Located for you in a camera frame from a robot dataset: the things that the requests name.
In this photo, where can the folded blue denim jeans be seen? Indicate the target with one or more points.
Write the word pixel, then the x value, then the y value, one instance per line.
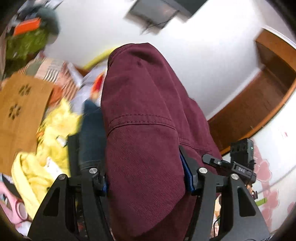
pixel 92 137

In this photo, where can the brown cardboard with flower cutouts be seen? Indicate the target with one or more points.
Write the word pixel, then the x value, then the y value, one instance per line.
pixel 23 103

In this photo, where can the dark teal plush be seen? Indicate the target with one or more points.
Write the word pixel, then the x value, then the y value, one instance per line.
pixel 49 17

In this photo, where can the pink heart wall decoration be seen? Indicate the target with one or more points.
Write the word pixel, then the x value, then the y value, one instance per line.
pixel 276 199

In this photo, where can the wooden door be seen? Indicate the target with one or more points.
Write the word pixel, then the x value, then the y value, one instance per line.
pixel 262 98

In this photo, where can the maroon button-down shirt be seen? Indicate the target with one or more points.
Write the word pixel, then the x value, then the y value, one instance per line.
pixel 148 115

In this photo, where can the wall-mounted black monitor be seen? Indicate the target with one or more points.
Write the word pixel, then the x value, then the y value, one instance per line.
pixel 158 13

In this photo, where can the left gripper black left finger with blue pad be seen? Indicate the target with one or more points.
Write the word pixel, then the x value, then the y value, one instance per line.
pixel 72 208

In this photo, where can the yellow printed garment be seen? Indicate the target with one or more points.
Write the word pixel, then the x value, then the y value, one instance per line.
pixel 34 173

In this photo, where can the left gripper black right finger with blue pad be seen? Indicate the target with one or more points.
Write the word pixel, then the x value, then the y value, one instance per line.
pixel 224 208

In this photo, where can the orange box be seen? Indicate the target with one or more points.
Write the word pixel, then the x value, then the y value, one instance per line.
pixel 27 26

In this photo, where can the green fabric pile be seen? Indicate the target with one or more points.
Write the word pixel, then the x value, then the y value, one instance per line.
pixel 20 46

